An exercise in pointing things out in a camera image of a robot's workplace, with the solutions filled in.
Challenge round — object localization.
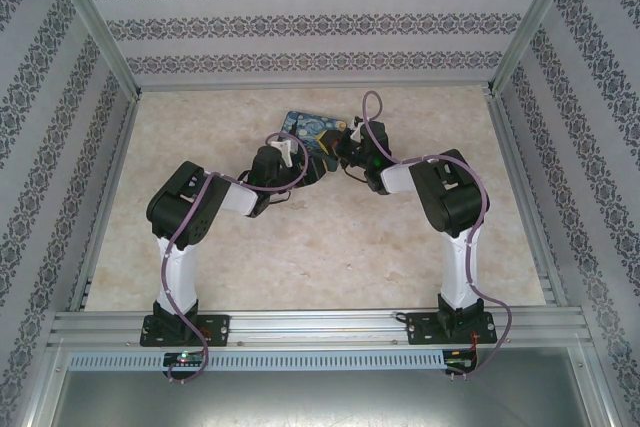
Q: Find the starry night print mat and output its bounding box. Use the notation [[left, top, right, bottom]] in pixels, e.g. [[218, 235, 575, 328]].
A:
[[276, 109, 350, 176]]

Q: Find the small green circuit board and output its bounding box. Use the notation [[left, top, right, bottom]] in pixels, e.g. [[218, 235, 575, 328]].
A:
[[163, 351, 209, 367], [444, 349, 479, 369]]

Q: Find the grey metal panel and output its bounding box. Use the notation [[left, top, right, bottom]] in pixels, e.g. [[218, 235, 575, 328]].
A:
[[27, 366, 619, 427]]

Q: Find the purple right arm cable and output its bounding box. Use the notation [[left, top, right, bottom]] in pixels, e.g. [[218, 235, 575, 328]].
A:
[[360, 90, 514, 381]]

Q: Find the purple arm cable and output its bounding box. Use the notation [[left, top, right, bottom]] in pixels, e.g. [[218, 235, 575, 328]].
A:
[[162, 132, 309, 382], [360, 90, 514, 381]]

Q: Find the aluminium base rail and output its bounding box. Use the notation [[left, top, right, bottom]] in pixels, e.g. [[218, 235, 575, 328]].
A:
[[47, 309, 594, 349]]

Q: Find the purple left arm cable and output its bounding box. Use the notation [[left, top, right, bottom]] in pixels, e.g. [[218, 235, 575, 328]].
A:
[[162, 132, 309, 382]]

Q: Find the aluminium side rail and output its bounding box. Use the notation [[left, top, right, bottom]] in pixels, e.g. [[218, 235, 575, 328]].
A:
[[69, 91, 146, 312], [487, 89, 569, 307]]

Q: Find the slotted grey cable duct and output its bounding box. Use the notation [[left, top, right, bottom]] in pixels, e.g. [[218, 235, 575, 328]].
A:
[[67, 349, 446, 371]]

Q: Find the aluminium frame post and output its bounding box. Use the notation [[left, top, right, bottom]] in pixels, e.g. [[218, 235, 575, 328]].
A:
[[42, 0, 145, 98], [487, 0, 586, 96]]

